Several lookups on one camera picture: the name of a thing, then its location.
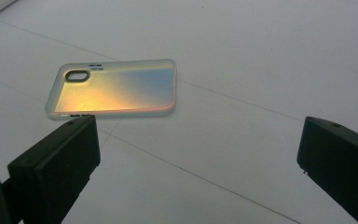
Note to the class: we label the translucent phone case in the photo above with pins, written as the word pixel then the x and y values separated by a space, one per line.
pixel 115 91

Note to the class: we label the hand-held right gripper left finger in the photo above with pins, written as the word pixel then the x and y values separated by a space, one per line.
pixel 52 168

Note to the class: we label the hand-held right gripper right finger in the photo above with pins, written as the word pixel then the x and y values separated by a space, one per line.
pixel 338 158

